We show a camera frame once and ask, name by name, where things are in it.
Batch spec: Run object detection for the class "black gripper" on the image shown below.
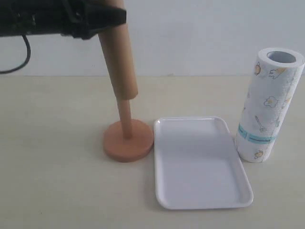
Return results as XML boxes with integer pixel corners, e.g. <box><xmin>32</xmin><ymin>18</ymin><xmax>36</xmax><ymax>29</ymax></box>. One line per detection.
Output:
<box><xmin>0</xmin><ymin>0</ymin><xmax>127</xmax><ymax>40</ymax></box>

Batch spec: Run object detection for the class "brown cardboard tube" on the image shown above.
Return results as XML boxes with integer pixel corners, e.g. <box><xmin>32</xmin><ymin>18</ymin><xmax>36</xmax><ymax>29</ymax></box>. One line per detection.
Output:
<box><xmin>97</xmin><ymin>0</ymin><xmax>139</xmax><ymax>100</ymax></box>

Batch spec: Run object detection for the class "printed white paper towel roll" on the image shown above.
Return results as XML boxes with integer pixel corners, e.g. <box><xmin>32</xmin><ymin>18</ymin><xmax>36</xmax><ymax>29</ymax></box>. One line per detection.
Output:
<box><xmin>235</xmin><ymin>48</ymin><xmax>305</xmax><ymax>163</ymax></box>

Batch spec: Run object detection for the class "wooden paper towel holder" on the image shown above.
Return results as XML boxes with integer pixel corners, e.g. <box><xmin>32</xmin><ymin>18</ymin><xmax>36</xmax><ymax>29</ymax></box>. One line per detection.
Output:
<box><xmin>102</xmin><ymin>99</ymin><xmax>154</xmax><ymax>162</ymax></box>

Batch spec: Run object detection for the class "white rectangular plastic tray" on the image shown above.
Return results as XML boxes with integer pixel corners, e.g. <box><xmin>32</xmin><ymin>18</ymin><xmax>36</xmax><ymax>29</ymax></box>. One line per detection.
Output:
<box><xmin>153</xmin><ymin>116</ymin><xmax>254</xmax><ymax>210</ymax></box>

